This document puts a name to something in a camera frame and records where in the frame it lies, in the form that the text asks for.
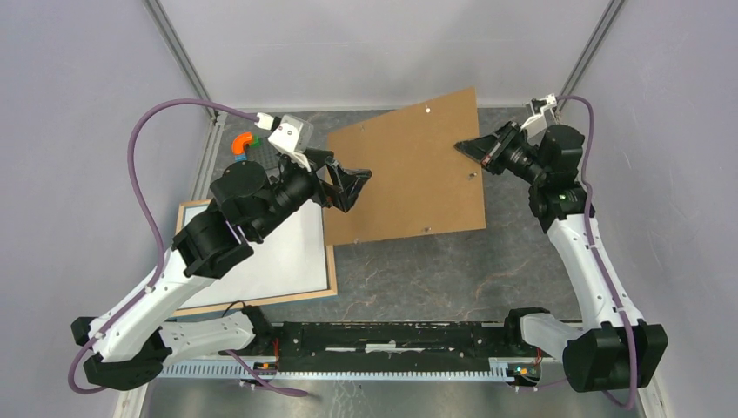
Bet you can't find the hot air balloon photo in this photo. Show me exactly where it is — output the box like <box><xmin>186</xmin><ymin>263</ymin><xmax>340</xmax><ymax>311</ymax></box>
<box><xmin>181</xmin><ymin>201</ymin><xmax>330</xmax><ymax>310</ymax></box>

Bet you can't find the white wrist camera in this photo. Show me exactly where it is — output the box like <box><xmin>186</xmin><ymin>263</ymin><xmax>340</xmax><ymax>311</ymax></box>
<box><xmin>520</xmin><ymin>94</ymin><xmax>558</xmax><ymax>138</ymax></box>
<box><xmin>268</xmin><ymin>115</ymin><xmax>313</xmax><ymax>172</ymax></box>

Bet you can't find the aluminium rail with cable comb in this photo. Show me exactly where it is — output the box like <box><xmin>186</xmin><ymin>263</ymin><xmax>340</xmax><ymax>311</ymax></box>
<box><xmin>129</xmin><ymin>322</ymin><xmax>655</xmax><ymax>382</ymax></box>

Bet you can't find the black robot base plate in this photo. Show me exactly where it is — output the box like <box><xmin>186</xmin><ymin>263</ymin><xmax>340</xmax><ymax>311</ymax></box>
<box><xmin>236</xmin><ymin>321</ymin><xmax>550</xmax><ymax>373</ymax></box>

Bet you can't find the grey building block baseplate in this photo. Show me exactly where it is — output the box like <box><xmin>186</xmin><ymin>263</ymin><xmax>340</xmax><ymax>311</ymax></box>
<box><xmin>246</xmin><ymin>142</ymin><xmax>280</xmax><ymax>171</ymax></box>

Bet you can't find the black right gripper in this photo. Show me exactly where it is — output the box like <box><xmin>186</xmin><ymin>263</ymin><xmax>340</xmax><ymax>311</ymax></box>
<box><xmin>454</xmin><ymin>119</ymin><xmax>548</xmax><ymax>185</ymax></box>

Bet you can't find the orange curved toy block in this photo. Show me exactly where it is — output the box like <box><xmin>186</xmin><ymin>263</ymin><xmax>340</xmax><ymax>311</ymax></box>
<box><xmin>231</xmin><ymin>131</ymin><xmax>256</xmax><ymax>156</ymax></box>

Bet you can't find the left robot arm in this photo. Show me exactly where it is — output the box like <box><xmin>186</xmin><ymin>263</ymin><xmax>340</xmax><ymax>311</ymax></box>
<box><xmin>68</xmin><ymin>148</ymin><xmax>372</xmax><ymax>394</ymax></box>

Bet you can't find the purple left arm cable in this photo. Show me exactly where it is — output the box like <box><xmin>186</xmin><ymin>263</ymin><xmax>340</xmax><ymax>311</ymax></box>
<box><xmin>68</xmin><ymin>98</ymin><xmax>310</xmax><ymax>399</ymax></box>

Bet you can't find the brown cardboard backing board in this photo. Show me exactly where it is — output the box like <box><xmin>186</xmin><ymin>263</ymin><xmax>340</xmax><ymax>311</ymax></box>
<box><xmin>324</xmin><ymin>87</ymin><xmax>486</xmax><ymax>246</ymax></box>

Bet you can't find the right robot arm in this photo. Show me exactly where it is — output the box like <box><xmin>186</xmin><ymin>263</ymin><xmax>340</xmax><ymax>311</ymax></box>
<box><xmin>454</xmin><ymin>122</ymin><xmax>668</xmax><ymax>393</ymax></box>

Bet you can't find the light wooden picture frame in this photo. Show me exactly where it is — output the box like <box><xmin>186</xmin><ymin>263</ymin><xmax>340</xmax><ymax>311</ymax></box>
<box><xmin>171</xmin><ymin>199</ymin><xmax>339</xmax><ymax>317</ymax></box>

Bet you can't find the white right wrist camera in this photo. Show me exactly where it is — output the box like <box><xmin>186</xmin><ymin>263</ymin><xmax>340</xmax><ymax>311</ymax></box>
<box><xmin>520</xmin><ymin>94</ymin><xmax>558</xmax><ymax>138</ymax></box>

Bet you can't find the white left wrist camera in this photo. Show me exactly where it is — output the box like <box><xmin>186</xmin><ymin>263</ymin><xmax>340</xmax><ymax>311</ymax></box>
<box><xmin>268</xmin><ymin>115</ymin><xmax>313</xmax><ymax>172</ymax></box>

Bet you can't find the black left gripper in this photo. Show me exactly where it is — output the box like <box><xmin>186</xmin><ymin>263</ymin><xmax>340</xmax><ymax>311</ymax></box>
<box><xmin>252</xmin><ymin>148</ymin><xmax>372</xmax><ymax>241</ymax></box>

